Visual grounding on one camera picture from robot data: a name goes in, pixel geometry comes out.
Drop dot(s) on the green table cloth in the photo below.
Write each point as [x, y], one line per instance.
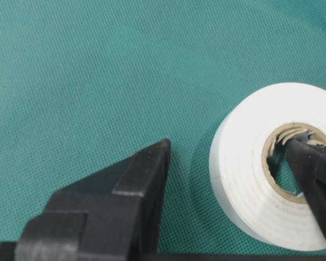
[84, 84]

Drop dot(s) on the white tape roll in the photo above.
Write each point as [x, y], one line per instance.
[239, 174]

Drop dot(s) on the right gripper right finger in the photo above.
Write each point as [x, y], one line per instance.
[308, 164]

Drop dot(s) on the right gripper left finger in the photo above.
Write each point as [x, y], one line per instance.
[113, 214]

